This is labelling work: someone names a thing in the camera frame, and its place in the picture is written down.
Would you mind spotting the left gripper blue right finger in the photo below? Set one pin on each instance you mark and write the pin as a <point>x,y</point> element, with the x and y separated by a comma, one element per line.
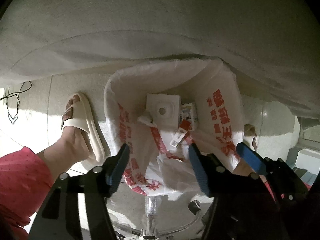
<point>197,162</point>

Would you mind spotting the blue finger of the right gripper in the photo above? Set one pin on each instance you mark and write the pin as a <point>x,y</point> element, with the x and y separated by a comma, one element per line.
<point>254,160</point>

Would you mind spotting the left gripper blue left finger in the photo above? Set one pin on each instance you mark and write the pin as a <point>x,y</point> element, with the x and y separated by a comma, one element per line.
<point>116,166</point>

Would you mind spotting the white square box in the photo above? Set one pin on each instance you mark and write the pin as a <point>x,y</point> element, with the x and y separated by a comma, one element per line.
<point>164,110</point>

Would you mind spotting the trash bin with printed bag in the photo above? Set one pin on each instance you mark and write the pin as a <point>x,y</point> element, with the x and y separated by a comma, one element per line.
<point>155,168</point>

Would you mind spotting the cream slipper right foot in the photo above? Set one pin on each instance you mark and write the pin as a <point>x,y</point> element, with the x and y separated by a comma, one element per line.
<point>250,136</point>

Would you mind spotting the cream slipper foot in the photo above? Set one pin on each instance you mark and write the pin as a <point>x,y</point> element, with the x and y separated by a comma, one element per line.
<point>79,115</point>
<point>250,136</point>

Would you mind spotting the clear plastic bottle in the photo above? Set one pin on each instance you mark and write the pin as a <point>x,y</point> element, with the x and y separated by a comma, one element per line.
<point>150,218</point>

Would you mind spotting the cream slipper left foot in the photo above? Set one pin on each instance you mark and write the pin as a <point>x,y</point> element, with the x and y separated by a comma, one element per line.
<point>79,115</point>

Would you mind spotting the bed with circle-pattern sheet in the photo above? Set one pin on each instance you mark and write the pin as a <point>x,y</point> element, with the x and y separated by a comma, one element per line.
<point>273,42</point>

